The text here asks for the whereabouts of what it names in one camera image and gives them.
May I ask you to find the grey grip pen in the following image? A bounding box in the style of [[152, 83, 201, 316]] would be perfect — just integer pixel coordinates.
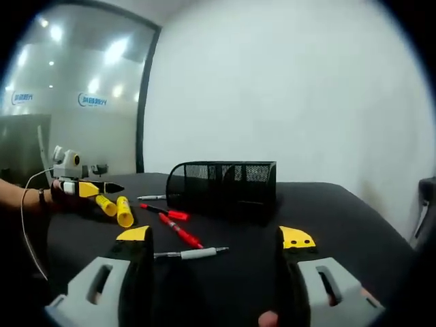
[[153, 246, 230, 262]]

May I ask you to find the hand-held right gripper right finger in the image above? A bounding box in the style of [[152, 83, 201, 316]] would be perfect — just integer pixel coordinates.
[[275, 225, 386, 327]]

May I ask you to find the dark office chair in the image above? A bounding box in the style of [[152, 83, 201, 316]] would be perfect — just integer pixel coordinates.
[[409, 176, 436, 250]]

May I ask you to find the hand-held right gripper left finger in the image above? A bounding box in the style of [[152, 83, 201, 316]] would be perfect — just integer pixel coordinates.
[[44, 224, 156, 327]]

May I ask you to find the black partition frame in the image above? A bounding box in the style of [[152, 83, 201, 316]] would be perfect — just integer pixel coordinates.
[[84, 0, 161, 174]]

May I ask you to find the white cable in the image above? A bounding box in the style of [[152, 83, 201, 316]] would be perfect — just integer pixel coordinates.
[[19, 168, 56, 281]]

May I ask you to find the person's right hand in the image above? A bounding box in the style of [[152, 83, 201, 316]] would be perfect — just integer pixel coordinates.
[[258, 310, 279, 327]]

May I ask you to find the black mesh holder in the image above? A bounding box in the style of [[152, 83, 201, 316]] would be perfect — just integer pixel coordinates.
[[166, 160, 278, 226]]

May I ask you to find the person's left hand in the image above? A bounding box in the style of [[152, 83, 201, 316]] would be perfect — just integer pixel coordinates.
[[47, 181, 69, 207]]

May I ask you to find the red pen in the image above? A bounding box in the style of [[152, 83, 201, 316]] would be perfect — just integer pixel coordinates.
[[157, 212, 204, 250], [139, 202, 190, 221]]

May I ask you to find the black table cloth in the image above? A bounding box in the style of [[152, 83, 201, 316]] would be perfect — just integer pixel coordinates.
[[43, 171, 420, 327]]

